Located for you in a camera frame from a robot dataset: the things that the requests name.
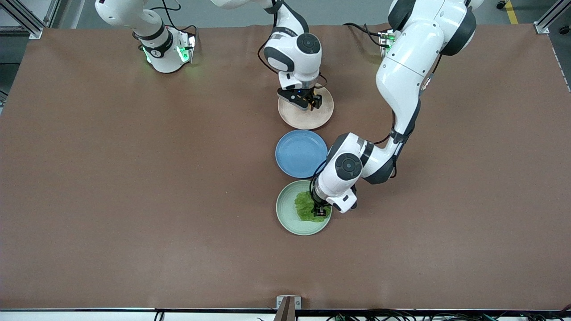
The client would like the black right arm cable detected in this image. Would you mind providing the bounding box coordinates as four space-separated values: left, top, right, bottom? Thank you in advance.
257 0 286 74

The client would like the pink round plate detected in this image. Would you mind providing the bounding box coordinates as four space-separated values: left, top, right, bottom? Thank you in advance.
277 85 334 130

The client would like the black left base cable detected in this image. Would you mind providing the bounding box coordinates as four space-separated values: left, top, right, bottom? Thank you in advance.
343 22 391 49

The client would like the green lettuce leaf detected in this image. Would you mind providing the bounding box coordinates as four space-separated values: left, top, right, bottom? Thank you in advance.
294 191 332 223

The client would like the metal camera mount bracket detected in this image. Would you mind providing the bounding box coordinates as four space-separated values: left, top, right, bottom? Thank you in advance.
274 295 302 321

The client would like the aluminium frame extrusion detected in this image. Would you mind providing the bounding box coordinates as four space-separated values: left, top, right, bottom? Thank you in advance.
0 0 62 40
534 0 571 34

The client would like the brown table mat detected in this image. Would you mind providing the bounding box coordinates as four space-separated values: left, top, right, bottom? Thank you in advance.
0 23 571 310

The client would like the blue round plate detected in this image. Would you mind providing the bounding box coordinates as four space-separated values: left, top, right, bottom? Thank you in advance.
275 129 329 179

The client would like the black base cable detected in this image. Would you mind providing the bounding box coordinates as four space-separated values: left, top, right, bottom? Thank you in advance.
343 22 391 49
149 0 199 43

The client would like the green round plate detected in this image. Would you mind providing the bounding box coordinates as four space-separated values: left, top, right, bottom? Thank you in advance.
275 180 332 236

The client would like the black right base cable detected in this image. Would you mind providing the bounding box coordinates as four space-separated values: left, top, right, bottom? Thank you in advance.
149 0 199 43

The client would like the white table edge rail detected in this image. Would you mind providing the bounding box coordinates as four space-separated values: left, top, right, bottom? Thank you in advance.
0 308 571 321

